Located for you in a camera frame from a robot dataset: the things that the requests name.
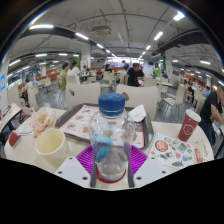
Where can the small red wrapper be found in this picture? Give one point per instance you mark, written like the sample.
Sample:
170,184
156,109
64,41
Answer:
198,155

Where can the pink backpack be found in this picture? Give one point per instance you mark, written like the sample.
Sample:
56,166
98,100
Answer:
25,115

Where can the printed paper tray liner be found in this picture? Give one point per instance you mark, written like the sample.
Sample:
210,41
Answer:
78,121

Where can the colourful printed flyer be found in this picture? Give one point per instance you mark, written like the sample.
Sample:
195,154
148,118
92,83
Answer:
170,151

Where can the person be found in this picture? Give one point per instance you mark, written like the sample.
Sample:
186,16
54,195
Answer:
134,76
63,78
74,71
210,110

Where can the ceiling light strips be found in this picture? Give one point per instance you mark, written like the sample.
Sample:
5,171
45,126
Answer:
41,26

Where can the white printed card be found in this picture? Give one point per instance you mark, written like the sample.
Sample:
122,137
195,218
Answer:
24,129

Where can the crumpled white napkin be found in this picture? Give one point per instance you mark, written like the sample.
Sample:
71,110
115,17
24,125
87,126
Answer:
137,113

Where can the cream plastic cup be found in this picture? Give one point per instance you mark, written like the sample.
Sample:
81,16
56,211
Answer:
51,148

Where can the group of cream chairs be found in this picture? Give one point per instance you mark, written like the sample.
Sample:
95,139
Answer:
176,95

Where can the dark brown food tray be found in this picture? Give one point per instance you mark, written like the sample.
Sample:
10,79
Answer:
149,130

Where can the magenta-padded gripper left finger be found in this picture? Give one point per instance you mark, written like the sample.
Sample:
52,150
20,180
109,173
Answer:
85,160

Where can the clear blue-capped water bottle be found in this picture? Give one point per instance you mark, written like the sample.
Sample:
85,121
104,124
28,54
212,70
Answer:
111,133

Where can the red flat box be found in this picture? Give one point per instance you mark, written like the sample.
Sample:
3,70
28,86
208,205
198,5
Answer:
14,138

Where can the flat round red coaster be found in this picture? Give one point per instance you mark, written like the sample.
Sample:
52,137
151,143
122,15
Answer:
100,178

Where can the ceiling air conditioner unit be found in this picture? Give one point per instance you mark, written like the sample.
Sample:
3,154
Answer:
101,30

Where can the red paper cup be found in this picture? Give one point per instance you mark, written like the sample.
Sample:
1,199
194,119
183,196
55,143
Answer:
188,126

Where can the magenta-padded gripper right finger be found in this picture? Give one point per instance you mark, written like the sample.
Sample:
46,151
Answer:
139,160

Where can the cream chair with round hole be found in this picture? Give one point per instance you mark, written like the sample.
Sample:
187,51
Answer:
85,95
141,98

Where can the white side table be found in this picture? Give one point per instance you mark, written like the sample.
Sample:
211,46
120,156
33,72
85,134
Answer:
10,115

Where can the clear food bag with fries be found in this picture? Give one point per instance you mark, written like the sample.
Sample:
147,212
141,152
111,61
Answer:
42,120

